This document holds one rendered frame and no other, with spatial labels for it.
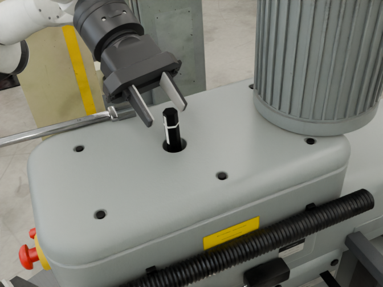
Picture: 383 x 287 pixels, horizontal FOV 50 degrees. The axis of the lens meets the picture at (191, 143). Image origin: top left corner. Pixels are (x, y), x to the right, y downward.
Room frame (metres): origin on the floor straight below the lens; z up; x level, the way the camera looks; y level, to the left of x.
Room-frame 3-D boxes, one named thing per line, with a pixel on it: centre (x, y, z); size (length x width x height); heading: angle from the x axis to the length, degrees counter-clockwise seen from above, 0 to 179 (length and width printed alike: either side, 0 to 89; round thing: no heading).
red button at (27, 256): (0.39, 0.26, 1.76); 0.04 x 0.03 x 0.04; 20
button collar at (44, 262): (0.40, 0.24, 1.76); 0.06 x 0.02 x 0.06; 20
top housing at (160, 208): (0.48, 0.01, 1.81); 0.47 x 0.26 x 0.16; 110
